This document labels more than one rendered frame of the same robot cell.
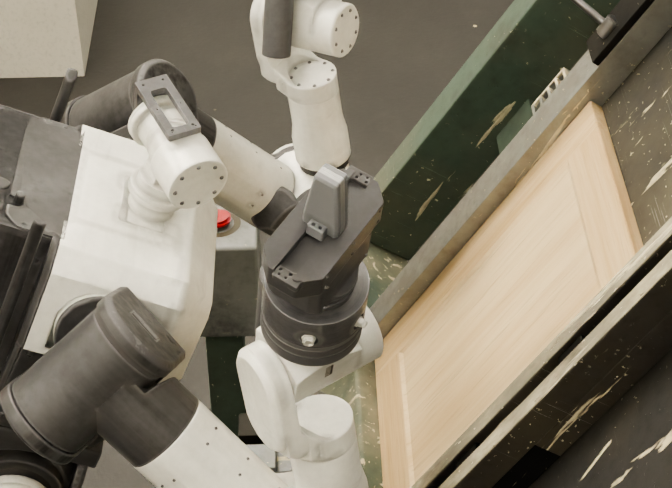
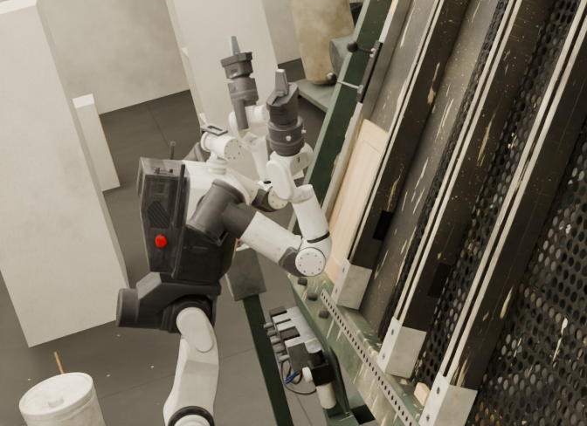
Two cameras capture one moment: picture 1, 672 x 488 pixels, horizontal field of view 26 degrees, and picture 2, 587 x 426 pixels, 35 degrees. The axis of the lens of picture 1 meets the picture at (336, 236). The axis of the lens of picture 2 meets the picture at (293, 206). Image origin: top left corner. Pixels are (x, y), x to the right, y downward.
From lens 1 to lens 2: 1.40 m
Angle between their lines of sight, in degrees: 20
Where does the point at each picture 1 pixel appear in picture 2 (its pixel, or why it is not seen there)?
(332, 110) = not seen: hidden behind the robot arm
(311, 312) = (286, 122)
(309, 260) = (281, 100)
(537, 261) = (364, 174)
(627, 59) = (371, 98)
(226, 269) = (245, 259)
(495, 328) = (357, 204)
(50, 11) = (111, 283)
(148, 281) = not seen: hidden behind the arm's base
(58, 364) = (204, 202)
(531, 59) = (340, 132)
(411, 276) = not seen: hidden behind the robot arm
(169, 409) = (247, 209)
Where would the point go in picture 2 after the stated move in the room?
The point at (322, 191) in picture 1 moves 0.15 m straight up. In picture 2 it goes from (279, 76) to (264, 15)
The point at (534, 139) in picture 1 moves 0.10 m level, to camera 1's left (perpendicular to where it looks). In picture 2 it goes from (348, 141) to (319, 149)
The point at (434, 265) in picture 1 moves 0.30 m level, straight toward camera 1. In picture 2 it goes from (328, 209) to (343, 242)
